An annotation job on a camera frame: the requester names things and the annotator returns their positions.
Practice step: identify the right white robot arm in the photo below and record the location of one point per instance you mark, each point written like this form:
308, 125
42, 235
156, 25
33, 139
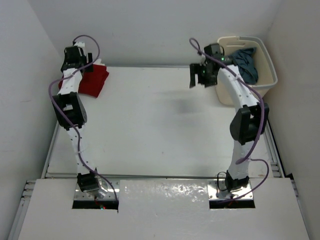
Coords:
250, 111

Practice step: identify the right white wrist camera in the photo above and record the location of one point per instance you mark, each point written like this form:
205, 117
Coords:
203, 58

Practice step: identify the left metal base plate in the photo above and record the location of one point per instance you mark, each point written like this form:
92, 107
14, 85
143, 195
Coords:
104, 193

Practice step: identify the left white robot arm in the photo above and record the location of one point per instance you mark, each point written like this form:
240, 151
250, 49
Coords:
70, 111

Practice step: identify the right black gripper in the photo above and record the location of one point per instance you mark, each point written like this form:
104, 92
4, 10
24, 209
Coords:
196, 68

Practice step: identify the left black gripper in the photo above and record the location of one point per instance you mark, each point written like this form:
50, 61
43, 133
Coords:
88, 58

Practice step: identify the white foreground cover board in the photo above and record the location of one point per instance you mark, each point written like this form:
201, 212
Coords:
163, 210

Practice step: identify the white printed t shirt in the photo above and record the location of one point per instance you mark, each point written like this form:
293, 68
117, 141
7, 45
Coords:
99, 62

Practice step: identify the cream plastic laundry basket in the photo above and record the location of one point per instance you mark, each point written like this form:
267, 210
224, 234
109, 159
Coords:
267, 77

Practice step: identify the metal base plate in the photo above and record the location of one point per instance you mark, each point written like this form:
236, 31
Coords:
104, 193
216, 190

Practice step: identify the blue t shirt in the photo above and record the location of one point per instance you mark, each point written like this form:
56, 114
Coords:
244, 59

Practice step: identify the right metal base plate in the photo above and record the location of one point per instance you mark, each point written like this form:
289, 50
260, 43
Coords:
216, 190

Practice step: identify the red t shirt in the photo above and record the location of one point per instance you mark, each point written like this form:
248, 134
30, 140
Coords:
87, 83

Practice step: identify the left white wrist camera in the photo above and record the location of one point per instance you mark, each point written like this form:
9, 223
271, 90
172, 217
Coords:
80, 44

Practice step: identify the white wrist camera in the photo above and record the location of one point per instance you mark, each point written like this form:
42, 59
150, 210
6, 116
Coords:
203, 58
80, 44

